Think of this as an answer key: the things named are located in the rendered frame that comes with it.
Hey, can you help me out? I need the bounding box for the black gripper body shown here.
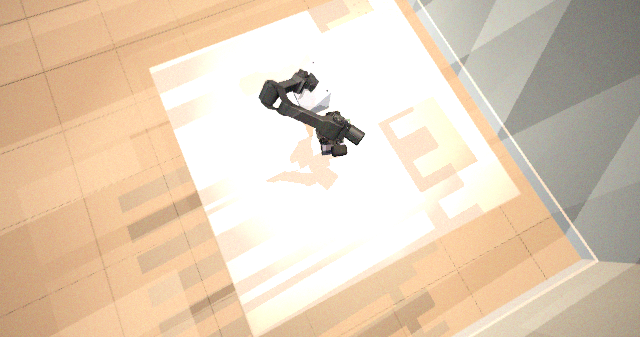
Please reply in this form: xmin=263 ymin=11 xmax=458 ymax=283
xmin=325 ymin=111 xmax=348 ymax=157

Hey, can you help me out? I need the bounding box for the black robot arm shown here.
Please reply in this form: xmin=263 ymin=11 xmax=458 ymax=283
xmin=258 ymin=69 xmax=366 ymax=146

